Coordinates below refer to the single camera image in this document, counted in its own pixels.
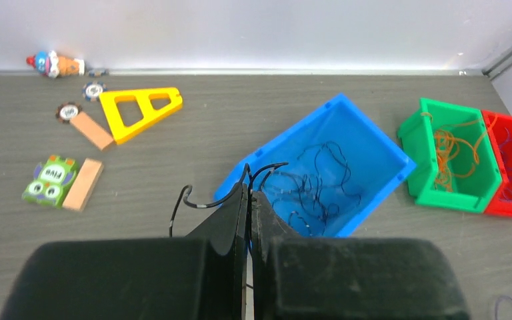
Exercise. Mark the green plastic bin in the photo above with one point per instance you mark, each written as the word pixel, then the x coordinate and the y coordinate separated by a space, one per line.
pixel 456 165

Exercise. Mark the small poker chip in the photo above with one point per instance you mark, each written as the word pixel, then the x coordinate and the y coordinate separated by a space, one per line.
pixel 92 90

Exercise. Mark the tan strip with ring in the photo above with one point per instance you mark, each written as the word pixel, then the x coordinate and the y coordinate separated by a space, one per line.
pixel 72 113

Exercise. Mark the wooden block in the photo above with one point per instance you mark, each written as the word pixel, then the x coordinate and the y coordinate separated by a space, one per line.
pixel 83 185

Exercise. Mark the green toy block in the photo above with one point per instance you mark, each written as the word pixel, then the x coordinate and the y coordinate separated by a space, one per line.
pixel 52 181

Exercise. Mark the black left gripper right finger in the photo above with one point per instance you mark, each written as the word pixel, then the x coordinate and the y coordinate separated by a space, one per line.
pixel 298 277

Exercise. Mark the blue plastic bin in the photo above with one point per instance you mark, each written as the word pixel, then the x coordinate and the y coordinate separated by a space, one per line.
pixel 325 174

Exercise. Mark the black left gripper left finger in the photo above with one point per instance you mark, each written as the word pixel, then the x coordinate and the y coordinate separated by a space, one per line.
pixel 199 276

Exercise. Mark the small figurine toy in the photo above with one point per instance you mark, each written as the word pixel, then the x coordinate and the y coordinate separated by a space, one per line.
pixel 53 65

